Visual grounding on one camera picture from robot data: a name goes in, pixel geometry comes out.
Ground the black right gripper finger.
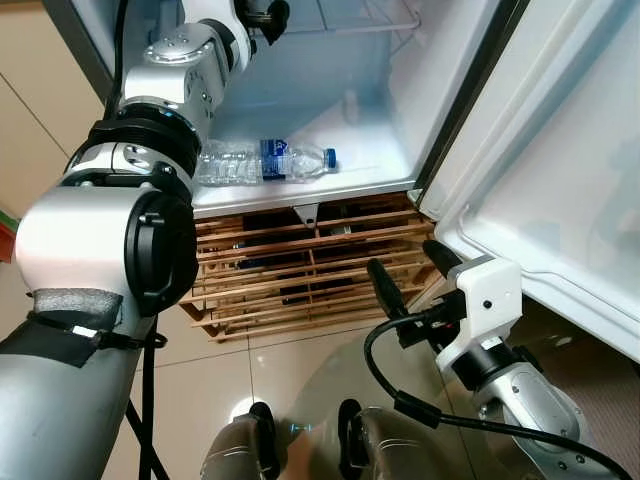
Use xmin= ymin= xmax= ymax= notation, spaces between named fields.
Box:
xmin=366 ymin=258 xmax=406 ymax=319
xmin=422 ymin=238 xmax=463 ymax=279

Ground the grey steel fridge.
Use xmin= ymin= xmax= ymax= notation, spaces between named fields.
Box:
xmin=45 ymin=0 xmax=640 ymax=361

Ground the wooden slatted rack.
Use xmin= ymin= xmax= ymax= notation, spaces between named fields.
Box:
xmin=180 ymin=190 xmax=451 ymax=343

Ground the right robot leg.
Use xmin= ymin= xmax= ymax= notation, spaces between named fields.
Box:
xmin=338 ymin=398 xmax=471 ymax=480

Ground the robot leg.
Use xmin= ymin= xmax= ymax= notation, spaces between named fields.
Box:
xmin=200 ymin=400 xmax=283 ymax=480
xmin=338 ymin=398 xmax=471 ymax=480

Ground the clear plastic water bottle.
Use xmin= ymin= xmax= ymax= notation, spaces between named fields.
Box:
xmin=195 ymin=138 xmax=338 ymax=188

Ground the left robot leg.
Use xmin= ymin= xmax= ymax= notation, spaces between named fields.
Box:
xmin=200 ymin=400 xmax=283 ymax=480

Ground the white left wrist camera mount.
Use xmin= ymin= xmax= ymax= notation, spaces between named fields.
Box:
xmin=185 ymin=0 xmax=253 ymax=46

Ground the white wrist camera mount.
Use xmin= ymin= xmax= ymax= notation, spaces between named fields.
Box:
xmin=435 ymin=255 xmax=523 ymax=373
xmin=185 ymin=0 xmax=253 ymax=46

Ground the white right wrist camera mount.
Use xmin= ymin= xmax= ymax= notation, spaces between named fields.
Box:
xmin=435 ymin=255 xmax=523 ymax=373

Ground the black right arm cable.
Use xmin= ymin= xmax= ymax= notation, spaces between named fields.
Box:
xmin=362 ymin=310 xmax=631 ymax=480

